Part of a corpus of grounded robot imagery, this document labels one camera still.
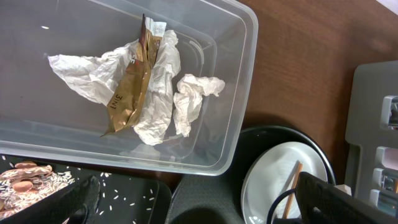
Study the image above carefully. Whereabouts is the wooden chopstick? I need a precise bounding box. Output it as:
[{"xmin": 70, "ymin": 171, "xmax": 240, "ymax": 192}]
[{"xmin": 281, "ymin": 160, "xmax": 303, "ymax": 219}]

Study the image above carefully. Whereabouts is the small white tissue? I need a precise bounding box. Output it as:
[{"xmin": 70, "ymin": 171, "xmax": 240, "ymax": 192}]
[{"xmin": 173, "ymin": 74, "xmax": 225, "ymax": 138}]

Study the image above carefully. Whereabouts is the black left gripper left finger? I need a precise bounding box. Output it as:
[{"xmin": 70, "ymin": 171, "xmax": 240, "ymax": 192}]
[{"xmin": 1, "ymin": 175, "xmax": 101, "ymax": 224}]

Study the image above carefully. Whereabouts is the food scraps pile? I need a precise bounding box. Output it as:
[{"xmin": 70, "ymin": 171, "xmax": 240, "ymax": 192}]
[{"xmin": 1, "ymin": 161, "xmax": 75, "ymax": 220}]

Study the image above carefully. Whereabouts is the black rectangular tray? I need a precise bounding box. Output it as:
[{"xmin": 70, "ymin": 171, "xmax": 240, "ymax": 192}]
[{"xmin": 1, "ymin": 161, "xmax": 171, "ymax": 224}]

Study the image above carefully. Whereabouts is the large white napkin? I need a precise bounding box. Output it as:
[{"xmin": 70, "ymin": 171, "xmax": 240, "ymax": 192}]
[{"xmin": 47, "ymin": 30, "xmax": 181, "ymax": 146}]

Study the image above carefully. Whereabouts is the round black serving tray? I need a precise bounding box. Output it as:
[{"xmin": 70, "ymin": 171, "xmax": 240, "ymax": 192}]
[{"xmin": 165, "ymin": 125, "xmax": 336, "ymax": 223}]

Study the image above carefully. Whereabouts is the gold foil wrapper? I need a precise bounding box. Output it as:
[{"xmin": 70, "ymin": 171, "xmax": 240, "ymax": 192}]
[{"xmin": 105, "ymin": 16, "xmax": 167, "ymax": 135}]

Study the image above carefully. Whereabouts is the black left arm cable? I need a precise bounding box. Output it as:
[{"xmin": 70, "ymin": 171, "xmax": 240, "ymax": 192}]
[{"xmin": 266, "ymin": 188, "xmax": 298, "ymax": 224}]

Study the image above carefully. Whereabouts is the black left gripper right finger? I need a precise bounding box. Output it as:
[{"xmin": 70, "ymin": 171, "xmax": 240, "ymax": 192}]
[{"xmin": 295, "ymin": 172, "xmax": 397, "ymax": 224}]

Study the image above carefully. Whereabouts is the grey round plate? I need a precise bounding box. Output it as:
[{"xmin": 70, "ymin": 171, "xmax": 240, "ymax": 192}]
[{"xmin": 241, "ymin": 142, "xmax": 328, "ymax": 223}]

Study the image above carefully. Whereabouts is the clear plastic waste bin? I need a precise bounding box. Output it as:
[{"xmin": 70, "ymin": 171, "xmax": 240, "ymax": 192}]
[{"xmin": 1, "ymin": 0, "xmax": 259, "ymax": 175}]

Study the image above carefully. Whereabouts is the grey plastic dishwasher rack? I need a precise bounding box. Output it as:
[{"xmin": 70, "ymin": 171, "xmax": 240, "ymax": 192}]
[{"xmin": 345, "ymin": 61, "xmax": 397, "ymax": 217}]

